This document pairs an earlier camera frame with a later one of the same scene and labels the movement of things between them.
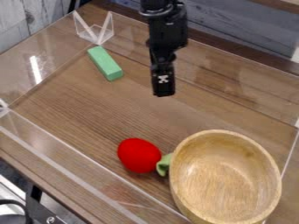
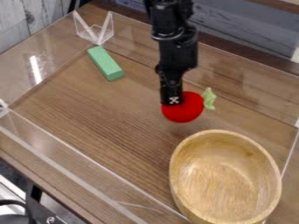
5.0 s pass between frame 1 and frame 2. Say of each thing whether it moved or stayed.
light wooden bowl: stayed
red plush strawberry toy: moved
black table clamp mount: stayed
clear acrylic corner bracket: stayed
